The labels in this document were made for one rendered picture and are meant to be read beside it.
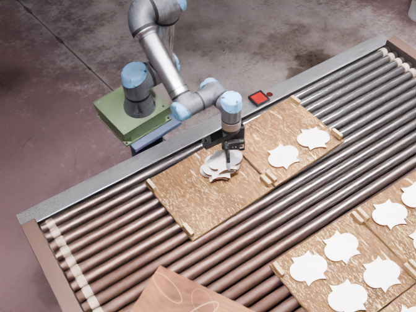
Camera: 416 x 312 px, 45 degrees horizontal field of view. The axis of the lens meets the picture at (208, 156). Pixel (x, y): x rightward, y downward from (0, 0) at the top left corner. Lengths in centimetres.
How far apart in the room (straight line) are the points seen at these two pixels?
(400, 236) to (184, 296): 86
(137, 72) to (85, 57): 208
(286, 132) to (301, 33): 221
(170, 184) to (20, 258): 135
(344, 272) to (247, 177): 55
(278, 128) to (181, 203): 59
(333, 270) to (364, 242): 17
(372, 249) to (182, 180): 80
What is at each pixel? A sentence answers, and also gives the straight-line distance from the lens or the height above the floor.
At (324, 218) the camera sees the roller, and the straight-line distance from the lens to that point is 205.
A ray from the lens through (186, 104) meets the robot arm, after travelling 181.
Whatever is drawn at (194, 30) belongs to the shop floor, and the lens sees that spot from 439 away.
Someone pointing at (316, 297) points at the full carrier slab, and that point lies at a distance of 187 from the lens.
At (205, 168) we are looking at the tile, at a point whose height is 98.
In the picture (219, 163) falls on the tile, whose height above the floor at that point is 101.
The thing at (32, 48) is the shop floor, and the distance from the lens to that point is 449.
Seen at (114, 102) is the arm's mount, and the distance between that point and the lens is 241.
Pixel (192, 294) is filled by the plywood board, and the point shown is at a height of 104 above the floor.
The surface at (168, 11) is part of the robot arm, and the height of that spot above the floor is 153.
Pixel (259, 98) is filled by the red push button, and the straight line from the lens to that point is 243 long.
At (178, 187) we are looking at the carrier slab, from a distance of 208.
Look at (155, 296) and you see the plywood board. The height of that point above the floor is 104.
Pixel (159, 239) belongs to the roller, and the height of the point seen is 91.
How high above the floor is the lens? 262
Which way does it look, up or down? 51 degrees down
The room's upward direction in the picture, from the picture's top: 2 degrees counter-clockwise
